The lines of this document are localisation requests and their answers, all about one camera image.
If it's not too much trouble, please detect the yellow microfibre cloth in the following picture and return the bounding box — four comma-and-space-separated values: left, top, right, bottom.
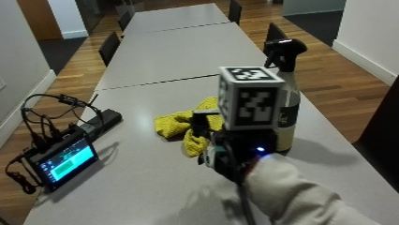
153, 96, 226, 158

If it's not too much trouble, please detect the white cube of black markers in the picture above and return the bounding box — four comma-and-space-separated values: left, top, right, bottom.
217, 66, 287, 132

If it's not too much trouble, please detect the spray bottle with black trigger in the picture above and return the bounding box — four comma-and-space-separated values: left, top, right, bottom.
264, 37, 310, 153

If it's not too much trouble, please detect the black rectangular power box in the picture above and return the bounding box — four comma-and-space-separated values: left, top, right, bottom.
77, 108, 125, 143

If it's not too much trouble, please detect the black chair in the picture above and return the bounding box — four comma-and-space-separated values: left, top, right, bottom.
262, 22, 290, 58
228, 0, 244, 26
116, 10, 133, 33
351, 74, 399, 193
97, 30, 123, 68

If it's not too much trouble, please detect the small black touchscreen monitor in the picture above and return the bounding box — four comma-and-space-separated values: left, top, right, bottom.
27, 126, 101, 192

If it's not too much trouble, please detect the wooden door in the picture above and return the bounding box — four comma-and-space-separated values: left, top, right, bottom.
16, 0, 64, 42

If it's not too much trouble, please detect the black glove cable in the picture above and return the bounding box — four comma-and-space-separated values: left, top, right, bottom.
230, 140, 258, 225

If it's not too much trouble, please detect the black cables bundle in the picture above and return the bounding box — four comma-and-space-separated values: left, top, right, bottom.
4, 93, 105, 195

